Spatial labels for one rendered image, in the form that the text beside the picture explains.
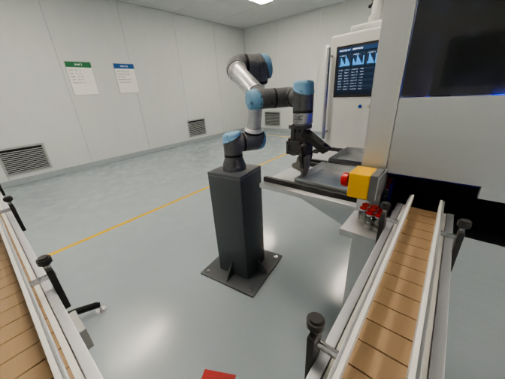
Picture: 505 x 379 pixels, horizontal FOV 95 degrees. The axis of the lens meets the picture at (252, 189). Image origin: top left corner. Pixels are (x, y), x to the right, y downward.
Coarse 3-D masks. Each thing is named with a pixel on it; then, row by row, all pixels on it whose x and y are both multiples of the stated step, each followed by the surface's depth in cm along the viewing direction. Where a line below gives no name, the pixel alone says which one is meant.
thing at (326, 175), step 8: (312, 168) 103; (320, 168) 110; (328, 168) 109; (336, 168) 107; (344, 168) 105; (352, 168) 102; (312, 176) 103; (320, 176) 102; (328, 176) 102; (336, 176) 101; (312, 184) 88; (320, 184) 86; (328, 184) 93; (336, 184) 93; (344, 192) 81; (384, 200) 74
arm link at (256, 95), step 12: (240, 60) 110; (228, 72) 109; (240, 72) 101; (240, 84) 99; (252, 84) 92; (252, 96) 86; (264, 96) 87; (276, 96) 88; (252, 108) 89; (264, 108) 91
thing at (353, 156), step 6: (342, 150) 129; (348, 150) 134; (354, 150) 132; (360, 150) 130; (330, 156) 118; (336, 156) 124; (342, 156) 128; (348, 156) 128; (354, 156) 127; (360, 156) 126; (342, 162) 113; (348, 162) 111; (354, 162) 109; (360, 162) 107
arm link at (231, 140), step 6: (228, 132) 142; (234, 132) 139; (240, 132) 139; (222, 138) 140; (228, 138) 136; (234, 138) 136; (240, 138) 139; (228, 144) 138; (234, 144) 138; (240, 144) 139; (246, 144) 140; (228, 150) 139; (234, 150) 139; (240, 150) 142
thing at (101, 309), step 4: (92, 304) 143; (96, 304) 144; (76, 308) 137; (80, 308) 138; (84, 308) 139; (88, 308) 140; (92, 308) 142; (96, 308) 144; (100, 308) 147; (104, 308) 148; (68, 312) 134; (80, 312) 137; (84, 312) 139; (96, 312) 146; (100, 312) 146
